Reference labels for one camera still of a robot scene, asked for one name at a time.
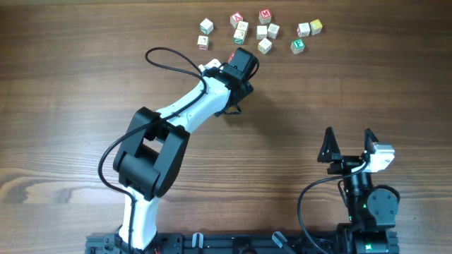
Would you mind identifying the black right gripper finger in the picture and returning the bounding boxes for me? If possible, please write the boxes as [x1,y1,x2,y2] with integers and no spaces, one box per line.
[317,126,342,163]
[364,128,379,154]

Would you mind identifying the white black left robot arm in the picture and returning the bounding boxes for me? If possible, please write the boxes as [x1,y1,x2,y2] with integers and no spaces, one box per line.
[113,47,259,253]

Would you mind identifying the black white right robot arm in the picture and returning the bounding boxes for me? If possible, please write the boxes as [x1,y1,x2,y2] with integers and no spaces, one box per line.
[317,127,400,254]

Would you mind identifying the red letter Q block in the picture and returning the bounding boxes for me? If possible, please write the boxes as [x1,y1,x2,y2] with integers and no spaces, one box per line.
[227,52,234,63]

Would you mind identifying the wooden block yellow side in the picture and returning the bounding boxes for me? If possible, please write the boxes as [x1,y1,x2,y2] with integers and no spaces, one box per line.
[258,38,273,54]

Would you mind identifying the plain wooden picture block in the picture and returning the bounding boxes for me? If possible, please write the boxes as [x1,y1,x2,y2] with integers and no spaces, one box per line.
[237,20,249,34]

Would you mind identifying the wooden block green N side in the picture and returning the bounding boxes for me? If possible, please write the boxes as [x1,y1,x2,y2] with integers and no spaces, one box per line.
[256,25,268,40]

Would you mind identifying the wooden block teal edge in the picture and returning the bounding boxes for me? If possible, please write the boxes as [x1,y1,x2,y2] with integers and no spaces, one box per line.
[200,18,214,35]

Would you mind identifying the red letter A block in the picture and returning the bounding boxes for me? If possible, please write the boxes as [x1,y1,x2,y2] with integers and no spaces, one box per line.
[230,12,243,28]

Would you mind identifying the green letter F block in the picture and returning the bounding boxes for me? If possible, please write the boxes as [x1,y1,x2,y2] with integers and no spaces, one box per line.
[290,38,305,54]

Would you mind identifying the red letter M block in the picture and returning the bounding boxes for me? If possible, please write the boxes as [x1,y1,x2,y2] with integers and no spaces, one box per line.
[258,8,272,25]

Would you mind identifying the wooden block red blue side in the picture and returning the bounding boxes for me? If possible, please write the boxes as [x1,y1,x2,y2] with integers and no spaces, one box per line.
[297,23,311,37]

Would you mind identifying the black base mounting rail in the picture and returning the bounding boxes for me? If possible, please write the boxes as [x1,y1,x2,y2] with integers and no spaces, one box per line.
[84,231,400,254]

